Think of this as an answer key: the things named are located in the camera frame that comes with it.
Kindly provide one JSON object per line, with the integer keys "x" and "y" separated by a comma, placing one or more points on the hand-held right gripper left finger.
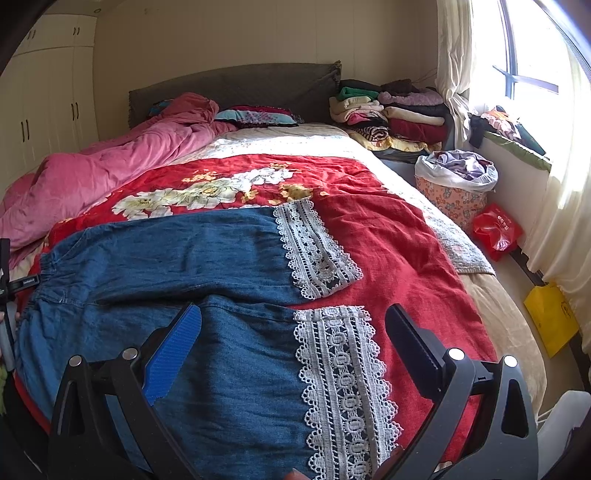
{"x": 173, "y": 355}

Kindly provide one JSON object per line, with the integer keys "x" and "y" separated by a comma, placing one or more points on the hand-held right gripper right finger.
{"x": 415, "y": 341}

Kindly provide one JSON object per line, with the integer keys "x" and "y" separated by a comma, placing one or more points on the blue denim pants lace trim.
{"x": 184, "y": 258}

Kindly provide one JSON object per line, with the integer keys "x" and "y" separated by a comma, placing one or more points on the cream fleece blanket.
{"x": 508, "y": 323}

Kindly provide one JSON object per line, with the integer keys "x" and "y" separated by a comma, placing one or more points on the red floral blanket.
{"x": 392, "y": 240}

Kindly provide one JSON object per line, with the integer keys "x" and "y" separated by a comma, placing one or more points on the pink duvet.
{"x": 92, "y": 180}

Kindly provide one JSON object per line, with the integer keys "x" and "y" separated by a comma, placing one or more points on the red shopping bag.
{"x": 496, "y": 230}

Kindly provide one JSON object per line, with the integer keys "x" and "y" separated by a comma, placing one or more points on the yellow paper bag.
{"x": 551, "y": 318}

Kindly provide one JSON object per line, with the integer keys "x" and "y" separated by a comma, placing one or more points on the patterned laundry basket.
{"x": 452, "y": 203}

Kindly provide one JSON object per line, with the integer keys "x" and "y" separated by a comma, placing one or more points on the cream curtain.
{"x": 457, "y": 69}
{"x": 563, "y": 221}

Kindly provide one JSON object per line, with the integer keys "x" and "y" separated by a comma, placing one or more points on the white wardrobe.
{"x": 46, "y": 92}

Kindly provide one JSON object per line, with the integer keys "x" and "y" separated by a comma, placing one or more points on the green window sill mat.
{"x": 512, "y": 147}

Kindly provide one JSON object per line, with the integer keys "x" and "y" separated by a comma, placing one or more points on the stack of folded clothes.
{"x": 406, "y": 120}

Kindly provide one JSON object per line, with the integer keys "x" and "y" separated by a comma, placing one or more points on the white quilted bedspread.
{"x": 300, "y": 143}

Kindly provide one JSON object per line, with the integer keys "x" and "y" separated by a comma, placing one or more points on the blue patterned pillow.
{"x": 159, "y": 108}

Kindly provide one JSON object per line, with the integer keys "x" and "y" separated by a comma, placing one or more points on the pile of colourful clothes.
{"x": 501, "y": 117}

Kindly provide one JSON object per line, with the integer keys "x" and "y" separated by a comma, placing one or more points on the dark red patterned pillow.
{"x": 258, "y": 116}

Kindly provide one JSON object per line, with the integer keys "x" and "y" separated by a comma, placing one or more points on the grey upholstered headboard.
{"x": 258, "y": 87}

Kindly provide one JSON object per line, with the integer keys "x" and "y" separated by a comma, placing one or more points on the window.
{"x": 531, "y": 46}

